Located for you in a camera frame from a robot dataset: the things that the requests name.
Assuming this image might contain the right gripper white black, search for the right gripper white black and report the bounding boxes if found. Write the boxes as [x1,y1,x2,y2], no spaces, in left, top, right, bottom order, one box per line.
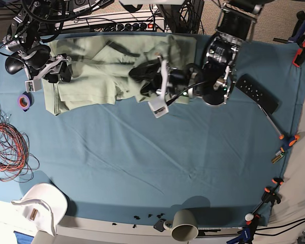
[24,45,72,93]

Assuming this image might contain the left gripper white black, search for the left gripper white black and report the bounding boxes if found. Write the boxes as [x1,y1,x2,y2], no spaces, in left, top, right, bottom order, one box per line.
[129,55,201,118]

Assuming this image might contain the light green T-shirt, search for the light green T-shirt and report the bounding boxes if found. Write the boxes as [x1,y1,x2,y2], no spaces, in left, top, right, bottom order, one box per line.
[42,34,197,115]

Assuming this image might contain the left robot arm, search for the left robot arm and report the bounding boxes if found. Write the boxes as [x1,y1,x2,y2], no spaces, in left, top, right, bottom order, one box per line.
[129,1,266,118]

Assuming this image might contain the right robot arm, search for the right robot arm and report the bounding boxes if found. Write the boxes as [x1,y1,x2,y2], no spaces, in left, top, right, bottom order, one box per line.
[1,1,72,93]

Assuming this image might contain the purple tape roll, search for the purple tape roll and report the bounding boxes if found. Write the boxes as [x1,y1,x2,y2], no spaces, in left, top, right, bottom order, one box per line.
[17,92,33,112]

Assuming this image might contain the black computer mouse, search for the black computer mouse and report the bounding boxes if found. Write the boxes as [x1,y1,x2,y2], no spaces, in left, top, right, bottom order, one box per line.
[5,57,24,75]

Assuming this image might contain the black power strip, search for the black power strip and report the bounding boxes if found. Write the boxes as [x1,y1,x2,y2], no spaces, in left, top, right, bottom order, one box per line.
[94,22,157,32]

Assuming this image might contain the blue table cloth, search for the blue table cloth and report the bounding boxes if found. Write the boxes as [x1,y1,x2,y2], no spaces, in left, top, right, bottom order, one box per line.
[0,43,305,227]

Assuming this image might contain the black remote control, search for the black remote control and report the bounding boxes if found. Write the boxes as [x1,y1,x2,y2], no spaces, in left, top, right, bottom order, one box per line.
[236,74,279,114]

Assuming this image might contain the white baseball cap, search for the white baseball cap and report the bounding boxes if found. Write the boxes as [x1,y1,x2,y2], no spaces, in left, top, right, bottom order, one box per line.
[11,183,68,236]

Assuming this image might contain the white pen orange tip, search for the white pen orange tip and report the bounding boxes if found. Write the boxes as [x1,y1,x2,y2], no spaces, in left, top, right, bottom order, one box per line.
[258,105,285,140]

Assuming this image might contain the orange blue screwdriver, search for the orange blue screwdriver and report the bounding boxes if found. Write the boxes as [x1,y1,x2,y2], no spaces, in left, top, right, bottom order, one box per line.
[275,134,300,156]

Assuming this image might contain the grey-green ceramic mug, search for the grey-green ceramic mug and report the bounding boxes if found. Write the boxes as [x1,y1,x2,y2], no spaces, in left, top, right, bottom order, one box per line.
[163,209,199,242]

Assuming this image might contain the black orange clamp upper right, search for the black orange clamp upper right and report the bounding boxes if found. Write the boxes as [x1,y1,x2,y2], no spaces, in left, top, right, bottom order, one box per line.
[292,41,305,67]

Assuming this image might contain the black orange clamp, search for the black orange clamp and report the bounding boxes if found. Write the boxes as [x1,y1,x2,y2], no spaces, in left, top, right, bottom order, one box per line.
[292,41,305,67]
[252,177,284,215]

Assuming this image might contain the blue black clamp top right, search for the blue black clamp top right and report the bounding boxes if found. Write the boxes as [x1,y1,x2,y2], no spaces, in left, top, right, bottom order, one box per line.
[273,11,305,45]

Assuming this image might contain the blue black clamp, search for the blue black clamp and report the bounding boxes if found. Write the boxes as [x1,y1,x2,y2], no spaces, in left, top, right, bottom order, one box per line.
[273,11,305,45]
[226,214,260,244]

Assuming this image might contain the black orange clamp lower right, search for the black orange clamp lower right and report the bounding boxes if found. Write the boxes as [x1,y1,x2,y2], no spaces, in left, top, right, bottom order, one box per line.
[252,177,284,215]

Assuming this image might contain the white ball knob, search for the white ball knob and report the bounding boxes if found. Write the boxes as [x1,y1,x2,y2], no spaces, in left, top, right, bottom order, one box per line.
[245,213,254,222]

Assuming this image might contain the blue black clamp bottom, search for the blue black clamp bottom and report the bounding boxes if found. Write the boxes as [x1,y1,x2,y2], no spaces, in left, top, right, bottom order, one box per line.
[226,214,260,244]

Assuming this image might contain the orange and black wire bundle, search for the orange and black wire bundle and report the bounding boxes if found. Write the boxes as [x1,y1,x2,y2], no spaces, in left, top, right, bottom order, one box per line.
[0,97,40,184]

